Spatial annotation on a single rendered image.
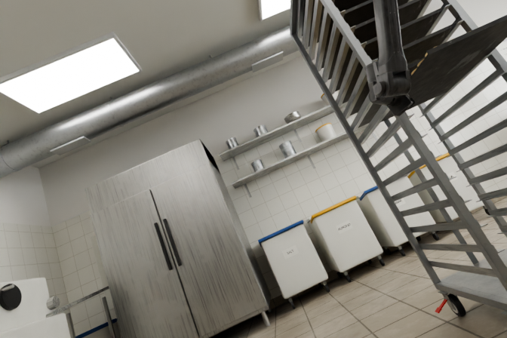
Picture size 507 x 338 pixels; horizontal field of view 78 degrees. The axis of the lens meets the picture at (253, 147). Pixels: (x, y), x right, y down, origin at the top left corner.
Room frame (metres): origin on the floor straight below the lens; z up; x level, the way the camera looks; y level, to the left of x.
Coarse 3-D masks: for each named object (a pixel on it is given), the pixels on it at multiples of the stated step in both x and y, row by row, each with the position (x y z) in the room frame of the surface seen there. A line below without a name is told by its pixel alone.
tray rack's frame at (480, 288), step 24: (312, 72) 1.82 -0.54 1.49; (432, 120) 1.81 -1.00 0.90; (360, 144) 1.80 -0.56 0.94; (384, 192) 1.80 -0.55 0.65; (432, 192) 1.83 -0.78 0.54; (480, 192) 1.81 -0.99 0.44; (408, 240) 1.83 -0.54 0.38; (480, 264) 1.79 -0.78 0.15; (456, 288) 1.61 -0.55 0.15; (480, 288) 1.50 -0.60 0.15; (504, 288) 1.40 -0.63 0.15; (504, 312) 1.30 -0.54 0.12
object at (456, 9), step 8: (448, 0) 1.20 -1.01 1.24; (448, 8) 1.23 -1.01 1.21; (456, 8) 1.20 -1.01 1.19; (456, 16) 1.22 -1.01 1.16; (464, 16) 1.20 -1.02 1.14; (464, 24) 1.22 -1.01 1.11; (472, 24) 1.20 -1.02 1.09; (496, 56) 1.20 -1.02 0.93; (496, 64) 1.21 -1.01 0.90; (504, 64) 1.20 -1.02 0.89
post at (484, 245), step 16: (320, 0) 1.22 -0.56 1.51; (336, 16) 1.19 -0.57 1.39; (352, 32) 1.19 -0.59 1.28; (352, 48) 1.21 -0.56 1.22; (416, 144) 1.19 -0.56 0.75; (432, 160) 1.19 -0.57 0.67; (448, 192) 1.19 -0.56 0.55; (464, 208) 1.19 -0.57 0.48; (464, 224) 1.22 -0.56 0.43; (480, 240) 1.19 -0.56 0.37; (496, 256) 1.19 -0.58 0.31; (496, 272) 1.21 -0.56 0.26
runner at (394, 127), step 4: (408, 116) 1.19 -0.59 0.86; (396, 120) 1.28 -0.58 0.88; (392, 124) 1.34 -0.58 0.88; (396, 124) 1.31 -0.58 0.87; (388, 128) 1.39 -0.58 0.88; (392, 128) 1.35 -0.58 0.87; (396, 128) 1.32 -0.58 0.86; (384, 132) 1.45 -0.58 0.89; (388, 132) 1.41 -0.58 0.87; (392, 132) 1.37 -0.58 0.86; (384, 136) 1.47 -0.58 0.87; (388, 136) 1.43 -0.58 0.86; (380, 140) 1.53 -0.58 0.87; (384, 140) 1.50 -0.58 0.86; (376, 144) 1.60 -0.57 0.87; (380, 144) 1.56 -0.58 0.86; (372, 148) 1.68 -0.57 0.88; (376, 148) 1.62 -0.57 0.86; (368, 152) 1.76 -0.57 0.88; (372, 152) 1.71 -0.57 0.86; (368, 156) 1.79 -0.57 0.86
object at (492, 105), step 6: (504, 96) 1.28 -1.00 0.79; (492, 102) 1.35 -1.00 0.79; (498, 102) 1.32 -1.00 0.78; (486, 108) 1.40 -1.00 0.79; (492, 108) 1.34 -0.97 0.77; (474, 114) 1.48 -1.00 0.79; (480, 114) 1.45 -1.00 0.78; (468, 120) 1.54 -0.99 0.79; (474, 120) 1.47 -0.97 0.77; (456, 126) 1.64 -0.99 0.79; (462, 126) 1.60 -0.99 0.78; (450, 132) 1.71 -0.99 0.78; (456, 132) 1.66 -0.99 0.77; (438, 138) 1.84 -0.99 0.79; (444, 138) 1.79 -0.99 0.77
